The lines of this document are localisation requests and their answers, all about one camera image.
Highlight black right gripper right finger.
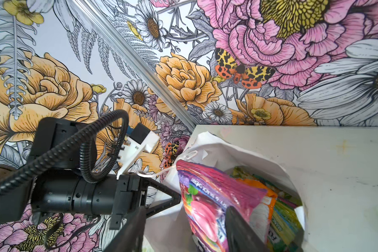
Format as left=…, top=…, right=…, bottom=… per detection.
left=225, top=206, right=269, bottom=252

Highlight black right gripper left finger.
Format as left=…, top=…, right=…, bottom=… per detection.
left=104, top=206, right=146, bottom=252

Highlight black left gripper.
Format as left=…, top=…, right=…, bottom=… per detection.
left=30, top=173, right=181, bottom=230

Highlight orange snack packet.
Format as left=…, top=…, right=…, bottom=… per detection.
left=236, top=179, right=278, bottom=243

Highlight floral paper gift bag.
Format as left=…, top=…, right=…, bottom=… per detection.
left=143, top=132, right=301, bottom=252

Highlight green Fox's candy bag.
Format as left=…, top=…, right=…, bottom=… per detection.
left=231, top=167, right=302, bottom=252

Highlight purple Fox's bag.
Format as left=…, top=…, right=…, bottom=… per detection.
left=176, top=160, right=267, bottom=252

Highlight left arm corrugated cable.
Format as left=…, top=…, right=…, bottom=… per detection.
left=0, top=109, right=130, bottom=202

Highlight left aluminium corner post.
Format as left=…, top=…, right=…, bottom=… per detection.
left=72, top=0, right=196, bottom=132

